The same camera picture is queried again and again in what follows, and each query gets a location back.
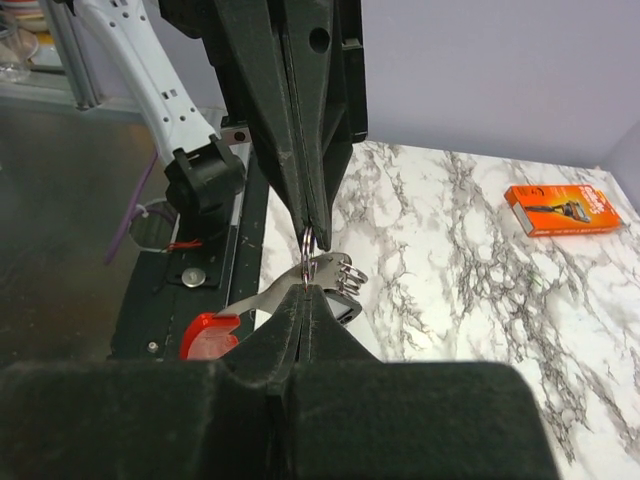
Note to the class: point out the orange razor box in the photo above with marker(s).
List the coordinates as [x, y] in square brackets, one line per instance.
[562, 210]

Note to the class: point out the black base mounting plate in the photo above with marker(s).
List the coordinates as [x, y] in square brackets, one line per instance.
[189, 263]

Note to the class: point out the red white keyring carabiner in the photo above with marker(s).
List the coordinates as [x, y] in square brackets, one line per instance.
[211, 335]

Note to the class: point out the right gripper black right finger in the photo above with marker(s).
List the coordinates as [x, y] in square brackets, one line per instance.
[350, 419]

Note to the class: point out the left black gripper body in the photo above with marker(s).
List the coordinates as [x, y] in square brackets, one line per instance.
[199, 20]

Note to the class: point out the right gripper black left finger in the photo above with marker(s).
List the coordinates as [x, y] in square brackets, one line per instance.
[153, 420]

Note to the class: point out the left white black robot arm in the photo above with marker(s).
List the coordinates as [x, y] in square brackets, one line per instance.
[197, 161]

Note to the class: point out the aluminium rail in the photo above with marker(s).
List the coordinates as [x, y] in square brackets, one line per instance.
[94, 78]

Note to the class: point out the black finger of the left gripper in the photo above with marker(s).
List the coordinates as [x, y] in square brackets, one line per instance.
[257, 37]
[321, 106]

